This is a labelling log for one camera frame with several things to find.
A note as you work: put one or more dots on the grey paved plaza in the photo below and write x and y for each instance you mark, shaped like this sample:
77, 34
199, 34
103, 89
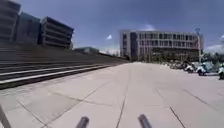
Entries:
140, 90

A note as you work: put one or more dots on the grey building with many windows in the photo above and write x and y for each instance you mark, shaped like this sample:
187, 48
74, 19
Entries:
160, 45

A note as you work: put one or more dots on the dark tiered building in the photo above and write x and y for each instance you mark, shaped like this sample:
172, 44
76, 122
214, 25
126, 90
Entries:
7, 20
56, 35
28, 28

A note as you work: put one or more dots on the robot's own part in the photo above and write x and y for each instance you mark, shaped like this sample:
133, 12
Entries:
83, 122
144, 121

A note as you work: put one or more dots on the wide stone steps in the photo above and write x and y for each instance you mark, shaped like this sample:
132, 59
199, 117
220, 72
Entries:
40, 66

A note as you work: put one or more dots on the row of parked scooters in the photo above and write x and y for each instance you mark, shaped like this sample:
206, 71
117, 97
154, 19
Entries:
201, 69

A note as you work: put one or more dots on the green trees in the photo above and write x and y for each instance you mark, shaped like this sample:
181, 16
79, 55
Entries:
213, 56

